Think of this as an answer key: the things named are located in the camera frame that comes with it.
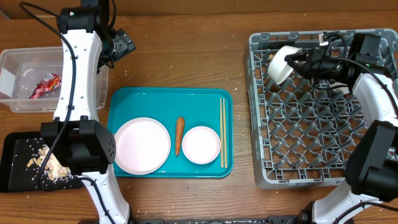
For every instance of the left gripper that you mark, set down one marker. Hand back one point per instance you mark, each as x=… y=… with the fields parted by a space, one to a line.
x=124 y=45

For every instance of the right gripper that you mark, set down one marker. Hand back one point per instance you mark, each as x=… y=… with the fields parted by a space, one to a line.
x=312 y=61

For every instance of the pale green bowl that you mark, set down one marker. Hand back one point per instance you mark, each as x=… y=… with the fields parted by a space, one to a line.
x=278 y=69

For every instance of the red snack wrapper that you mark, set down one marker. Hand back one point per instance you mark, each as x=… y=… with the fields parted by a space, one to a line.
x=50 y=82

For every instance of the orange carrot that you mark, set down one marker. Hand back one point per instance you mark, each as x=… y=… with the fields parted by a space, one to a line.
x=180 y=124

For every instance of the large pink plate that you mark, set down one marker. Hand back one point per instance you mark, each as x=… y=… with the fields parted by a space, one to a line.
x=142 y=146

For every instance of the small white plate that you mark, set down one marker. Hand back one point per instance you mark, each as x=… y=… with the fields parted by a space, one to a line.
x=201 y=145

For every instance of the peanut and rice scraps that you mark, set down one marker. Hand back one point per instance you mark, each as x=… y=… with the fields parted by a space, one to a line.
x=53 y=170

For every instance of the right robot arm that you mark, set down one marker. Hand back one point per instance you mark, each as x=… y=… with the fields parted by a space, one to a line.
x=370 y=176

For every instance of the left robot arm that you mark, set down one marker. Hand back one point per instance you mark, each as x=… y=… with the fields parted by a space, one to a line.
x=76 y=137

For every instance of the grey dishwasher rack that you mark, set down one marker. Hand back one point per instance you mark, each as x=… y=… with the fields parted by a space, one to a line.
x=303 y=131

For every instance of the clear plastic bin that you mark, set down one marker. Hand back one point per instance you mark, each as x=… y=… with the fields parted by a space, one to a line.
x=22 y=70

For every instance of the teal plastic serving tray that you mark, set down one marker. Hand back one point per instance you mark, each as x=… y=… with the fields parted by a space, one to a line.
x=198 y=107

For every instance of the black plastic tray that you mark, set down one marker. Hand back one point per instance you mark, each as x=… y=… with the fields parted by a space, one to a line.
x=15 y=177

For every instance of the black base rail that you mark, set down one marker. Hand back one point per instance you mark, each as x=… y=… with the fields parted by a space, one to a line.
x=273 y=219

